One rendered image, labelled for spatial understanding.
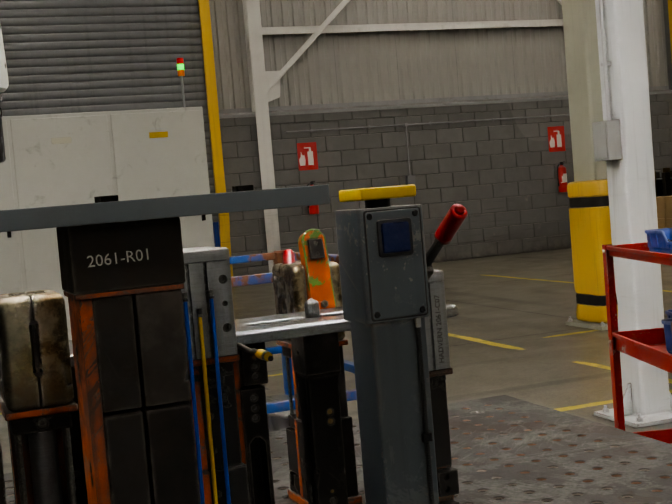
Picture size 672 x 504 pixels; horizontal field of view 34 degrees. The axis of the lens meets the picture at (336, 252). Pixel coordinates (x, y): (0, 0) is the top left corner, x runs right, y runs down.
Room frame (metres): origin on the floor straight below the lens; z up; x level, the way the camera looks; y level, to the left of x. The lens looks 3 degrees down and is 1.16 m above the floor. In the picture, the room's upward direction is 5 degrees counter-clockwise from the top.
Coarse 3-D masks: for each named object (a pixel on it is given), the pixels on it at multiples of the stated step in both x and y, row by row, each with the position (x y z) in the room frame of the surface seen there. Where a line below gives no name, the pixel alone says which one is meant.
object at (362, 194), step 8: (344, 192) 1.09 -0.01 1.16; (352, 192) 1.07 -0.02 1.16; (360, 192) 1.05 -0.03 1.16; (368, 192) 1.05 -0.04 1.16; (376, 192) 1.06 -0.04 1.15; (384, 192) 1.06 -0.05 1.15; (392, 192) 1.06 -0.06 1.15; (400, 192) 1.07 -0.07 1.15; (408, 192) 1.07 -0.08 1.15; (344, 200) 1.09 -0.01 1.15; (352, 200) 1.07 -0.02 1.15; (360, 200) 1.06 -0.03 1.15; (368, 200) 1.08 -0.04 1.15; (376, 200) 1.08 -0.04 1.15; (384, 200) 1.08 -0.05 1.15
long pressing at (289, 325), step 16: (448, 304) 1.39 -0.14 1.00; (240, 320) 1.44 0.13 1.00; (256, 320) 1.43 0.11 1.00; (272, 320) 1.41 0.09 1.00; (288, 320) 1.42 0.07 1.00; (304, 320) 1.38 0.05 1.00; (320, 320) 1.33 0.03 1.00; (336, 320) 1.33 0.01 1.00; (240, 336) 1.28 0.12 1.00; (256, 336) 1.29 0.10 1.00; (272, 336) 1.30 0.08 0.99; (288, 336) 1.30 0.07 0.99; (304, 336) 1.31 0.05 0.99
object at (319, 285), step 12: (300, 240) 1.56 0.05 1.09; (312, 240) 1.56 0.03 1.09; (324, 240) 1.57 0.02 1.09; (300, 252) 1.57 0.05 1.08; (312, 252) 1.55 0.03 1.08; (324, 252) 1.56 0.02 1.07; (312, 264) 1.55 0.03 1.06; (324, 264) 1.56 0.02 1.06; (312, 276) 1.55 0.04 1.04; (324, 276) 1.56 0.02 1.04; (312, 288) 1.54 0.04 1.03; (324, 288) 1.55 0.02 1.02; (324, 300) 1.54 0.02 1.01
